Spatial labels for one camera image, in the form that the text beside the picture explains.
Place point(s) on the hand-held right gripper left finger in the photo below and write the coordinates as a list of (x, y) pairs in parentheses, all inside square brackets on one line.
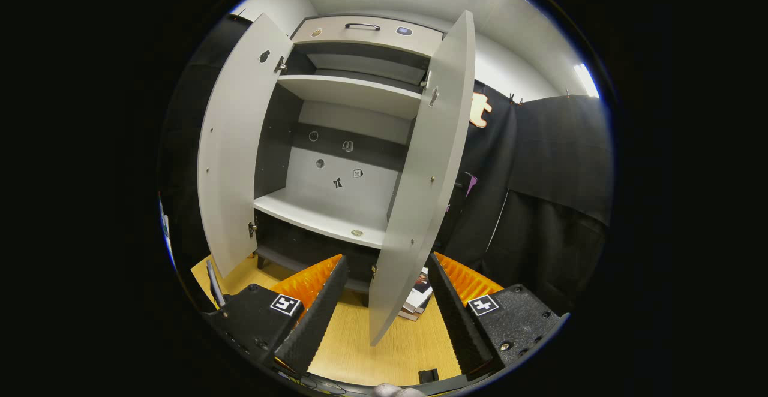
[(315, 328)]

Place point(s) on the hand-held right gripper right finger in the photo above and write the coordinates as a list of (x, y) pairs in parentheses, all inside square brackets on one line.
[(459, 325)]

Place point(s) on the grey cabinet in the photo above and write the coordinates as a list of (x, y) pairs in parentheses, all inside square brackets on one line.
[(336, 211)]

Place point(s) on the grey cabinet door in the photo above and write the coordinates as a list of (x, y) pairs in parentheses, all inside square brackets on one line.
[(240, 145), (420, 193)]

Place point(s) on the grey cabinet drawer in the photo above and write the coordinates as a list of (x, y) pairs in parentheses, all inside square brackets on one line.
[(420, 40)]

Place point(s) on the brown book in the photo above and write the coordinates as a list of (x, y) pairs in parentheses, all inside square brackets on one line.
[(413, 313)]

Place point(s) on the white cover book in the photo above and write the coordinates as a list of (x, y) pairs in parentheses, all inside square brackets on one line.
[(422, 289)]

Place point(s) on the small black block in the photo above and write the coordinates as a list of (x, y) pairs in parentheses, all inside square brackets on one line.
[(428, 376)]

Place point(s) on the dark grey slanted bar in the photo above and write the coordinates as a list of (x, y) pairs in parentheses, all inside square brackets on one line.
[(215, 286)]

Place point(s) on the black backdrop cloth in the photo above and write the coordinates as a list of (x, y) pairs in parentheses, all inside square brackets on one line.
[(186, 115), (558, 157), (486, 163)]

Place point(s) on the blue white board edge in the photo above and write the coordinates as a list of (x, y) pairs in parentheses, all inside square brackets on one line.
[(166, 235)]

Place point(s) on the small ceiling light panel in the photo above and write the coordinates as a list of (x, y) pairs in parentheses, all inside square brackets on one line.
[(587, 80)]

